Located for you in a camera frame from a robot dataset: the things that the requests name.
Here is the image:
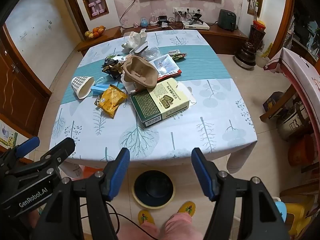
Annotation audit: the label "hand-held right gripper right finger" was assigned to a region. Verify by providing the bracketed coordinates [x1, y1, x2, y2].
[191, 147, 292, 240]

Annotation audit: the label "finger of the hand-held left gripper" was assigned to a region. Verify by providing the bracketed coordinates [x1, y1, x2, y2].
[10, 137, 40, 159]
[39, 137, 76, 167]

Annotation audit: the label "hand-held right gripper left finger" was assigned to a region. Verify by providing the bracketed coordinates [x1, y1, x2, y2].
[31, 147, 130, 240]

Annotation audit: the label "dark round waste bin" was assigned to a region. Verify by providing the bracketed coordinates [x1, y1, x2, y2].
[132, 170, 176, 209]

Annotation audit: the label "checked paper cup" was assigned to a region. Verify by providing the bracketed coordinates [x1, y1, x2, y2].
[71, 76, 95, 99]

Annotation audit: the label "yellow snack packet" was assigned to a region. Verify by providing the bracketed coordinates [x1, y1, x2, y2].
[94, 84, 128, 119]

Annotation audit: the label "green chocolate box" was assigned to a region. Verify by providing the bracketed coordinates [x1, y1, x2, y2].
[130, 81, 197, 128]

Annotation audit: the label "black gold wrapper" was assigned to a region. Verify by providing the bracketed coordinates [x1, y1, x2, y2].
[101, 55, 125, 79]

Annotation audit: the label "brown pulp tray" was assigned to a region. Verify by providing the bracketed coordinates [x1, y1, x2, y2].
[122, 56, 159, 89]

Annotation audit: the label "white red packet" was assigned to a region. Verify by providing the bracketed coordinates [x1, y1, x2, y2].
[150, 54, 182, 78]

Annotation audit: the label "white case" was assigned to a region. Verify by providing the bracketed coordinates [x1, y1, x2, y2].
[129, 44, 148, 55]

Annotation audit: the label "clear plastic bag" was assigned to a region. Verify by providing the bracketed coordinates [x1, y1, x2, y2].
[144, 46, 162, 62]

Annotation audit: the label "white paper bag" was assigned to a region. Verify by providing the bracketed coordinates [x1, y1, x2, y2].
[122, 31, 148, 50]

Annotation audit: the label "colourful cartoon poster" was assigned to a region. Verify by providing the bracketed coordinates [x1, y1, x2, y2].
[0, 119, 19, 153]

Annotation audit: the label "pink pants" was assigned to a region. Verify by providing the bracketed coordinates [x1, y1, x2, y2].
[120, 211, 204, 240]

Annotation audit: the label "wooden door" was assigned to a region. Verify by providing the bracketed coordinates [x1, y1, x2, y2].
[0, 24, 52, 130]

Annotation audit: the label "light blue stool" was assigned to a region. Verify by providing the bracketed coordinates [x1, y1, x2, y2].
[274, 197, 288, 223]

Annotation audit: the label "orange bag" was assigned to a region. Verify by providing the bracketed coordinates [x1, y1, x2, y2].
[287, 135, 316, 167]

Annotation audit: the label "yellow plastic stool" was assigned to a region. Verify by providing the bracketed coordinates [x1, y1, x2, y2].
[285, 200, 315, 230]

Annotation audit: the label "steel cooking pot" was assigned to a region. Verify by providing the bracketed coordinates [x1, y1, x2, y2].
[276, 102, 310, 142]

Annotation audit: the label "bowl of fruit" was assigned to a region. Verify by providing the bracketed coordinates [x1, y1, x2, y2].
[84, 26, 105, 39]

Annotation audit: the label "white bucket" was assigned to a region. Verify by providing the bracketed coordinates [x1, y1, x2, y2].
[256, 51, 270, 68]

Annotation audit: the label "wooden television cabinet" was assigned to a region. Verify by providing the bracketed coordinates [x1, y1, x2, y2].
[77, 21, 248, 55]

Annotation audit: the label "white red side cloth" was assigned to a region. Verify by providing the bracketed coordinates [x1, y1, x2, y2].
[262, 46, 320, 120]

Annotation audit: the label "tall brown vase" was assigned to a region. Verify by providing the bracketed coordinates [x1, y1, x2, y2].
[250, 25, 266, 53]

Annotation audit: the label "white set-top box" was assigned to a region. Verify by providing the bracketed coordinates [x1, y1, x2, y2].
[184, 21, 210, 30]

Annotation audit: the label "black air fryer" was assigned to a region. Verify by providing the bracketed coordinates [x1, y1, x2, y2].
[217, 9, 238, 32]

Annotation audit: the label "red yellow jar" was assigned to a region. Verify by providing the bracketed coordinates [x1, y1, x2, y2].
[252, 20, 265, 32]

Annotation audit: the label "thin black cable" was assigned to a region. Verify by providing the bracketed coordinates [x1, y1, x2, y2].
[82, 200, 155, 240]

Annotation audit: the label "white wall socket strip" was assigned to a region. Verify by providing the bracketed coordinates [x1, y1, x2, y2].
[172, 7, 200, 14]

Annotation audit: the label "narrow wooden wall niche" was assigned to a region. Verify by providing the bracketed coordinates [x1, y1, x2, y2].
[247, 0, 265, 18]

